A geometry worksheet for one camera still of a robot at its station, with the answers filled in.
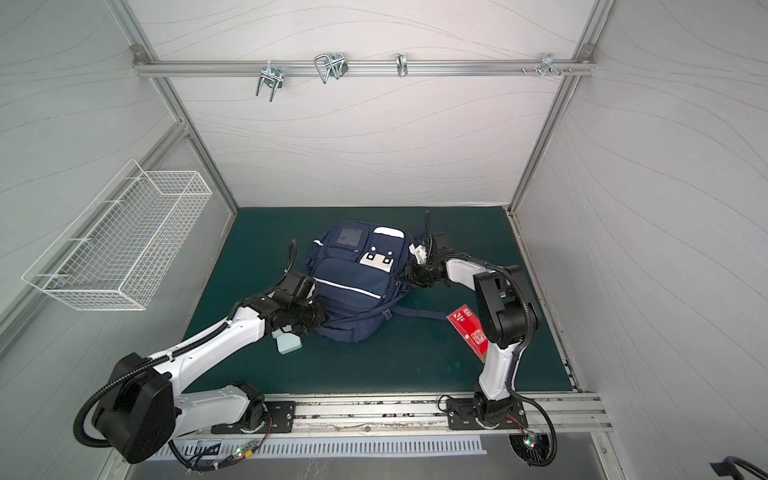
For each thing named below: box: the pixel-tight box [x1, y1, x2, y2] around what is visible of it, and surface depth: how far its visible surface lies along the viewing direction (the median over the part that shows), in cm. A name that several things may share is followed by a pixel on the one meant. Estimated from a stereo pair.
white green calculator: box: [271, 325, 302, 354], surface depth 85 cm
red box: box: [446, 304, 490, 364], surface depth 91 cm
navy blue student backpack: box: [303, 221, 447, 344], surface depth 95 cm
